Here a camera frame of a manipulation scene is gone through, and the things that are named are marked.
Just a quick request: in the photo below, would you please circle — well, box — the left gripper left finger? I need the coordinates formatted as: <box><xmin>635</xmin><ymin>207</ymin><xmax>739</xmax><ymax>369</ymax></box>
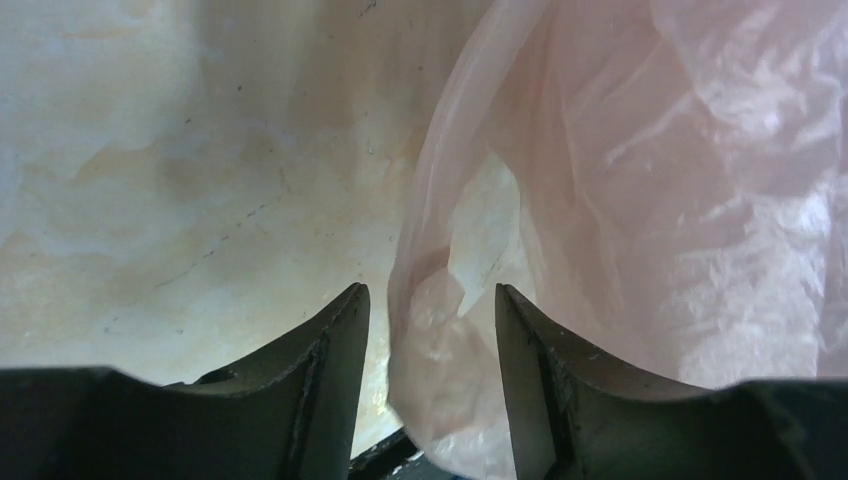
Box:
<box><xmin>1</xmin><ymin>283</ymin><xmax>370</xmax><ymax>479</ymax></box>

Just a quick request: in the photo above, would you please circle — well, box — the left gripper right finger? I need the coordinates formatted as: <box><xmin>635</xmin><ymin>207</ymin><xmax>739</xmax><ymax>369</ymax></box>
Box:
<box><xmin>495</xmin><ymin>284</ymin><xmax>847</xmax><ymax>479</ymax></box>

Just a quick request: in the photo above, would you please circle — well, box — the translucent pink trash bag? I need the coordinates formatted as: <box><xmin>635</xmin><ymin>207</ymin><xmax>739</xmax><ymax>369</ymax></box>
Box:
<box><xmin>388</xmin><ymin>1</ymin><xmax>847</xmax><ymax>479</ymax></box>

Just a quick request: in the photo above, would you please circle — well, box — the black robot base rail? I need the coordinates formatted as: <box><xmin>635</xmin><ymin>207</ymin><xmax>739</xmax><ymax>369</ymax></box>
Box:
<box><xmin>347</xmin><ymin>429</ymin><xmax>458</xmax><ymax>480</ymax></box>

